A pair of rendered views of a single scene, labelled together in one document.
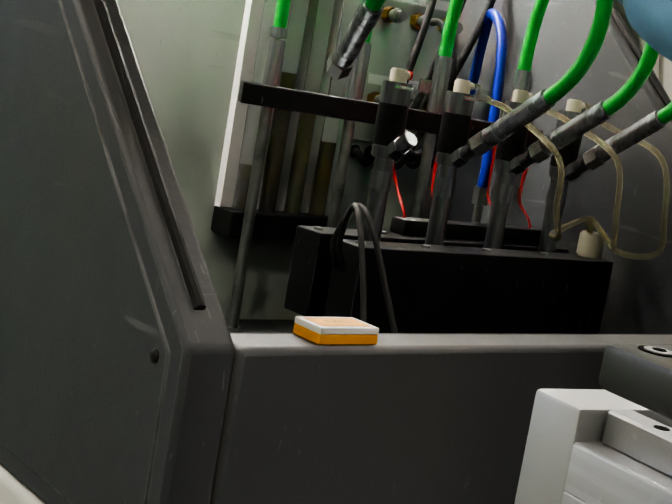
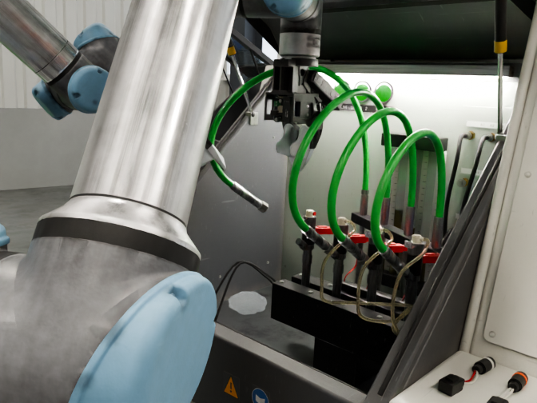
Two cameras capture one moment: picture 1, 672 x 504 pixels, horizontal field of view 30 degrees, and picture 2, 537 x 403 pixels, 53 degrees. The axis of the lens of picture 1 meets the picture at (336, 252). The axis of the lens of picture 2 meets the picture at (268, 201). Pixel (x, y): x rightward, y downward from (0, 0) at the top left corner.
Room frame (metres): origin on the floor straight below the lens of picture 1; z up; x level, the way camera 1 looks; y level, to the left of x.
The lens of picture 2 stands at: (0.91, -1.09, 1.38)
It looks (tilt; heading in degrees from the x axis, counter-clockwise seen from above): 12 degrees down; 81
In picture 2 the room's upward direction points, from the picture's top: 3 degrees clockwise
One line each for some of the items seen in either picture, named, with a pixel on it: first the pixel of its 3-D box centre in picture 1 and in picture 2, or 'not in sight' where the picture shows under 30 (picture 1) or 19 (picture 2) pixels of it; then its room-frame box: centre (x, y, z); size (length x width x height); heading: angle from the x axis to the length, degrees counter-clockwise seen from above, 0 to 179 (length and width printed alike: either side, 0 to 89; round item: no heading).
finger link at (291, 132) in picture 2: not in sight; (287, 147); (1.09, -0.06, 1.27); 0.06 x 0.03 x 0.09; 39
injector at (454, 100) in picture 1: (449, 203); (334, 276); (1.19, -0.10, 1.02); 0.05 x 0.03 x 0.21; 39
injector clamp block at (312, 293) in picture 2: (450, 316); (350, 335); (1.23, -0.12, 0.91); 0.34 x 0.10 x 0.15; 129
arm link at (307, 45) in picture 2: not in sight; (300, 47); (1.11, -0.07, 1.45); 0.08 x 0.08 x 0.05
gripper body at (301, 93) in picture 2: not in sight; (294, 92); (1.10, -0.07, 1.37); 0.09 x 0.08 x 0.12; 39
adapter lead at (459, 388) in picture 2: not in sight; (468, 373); (1.31, -0.43, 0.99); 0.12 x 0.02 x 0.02; 32
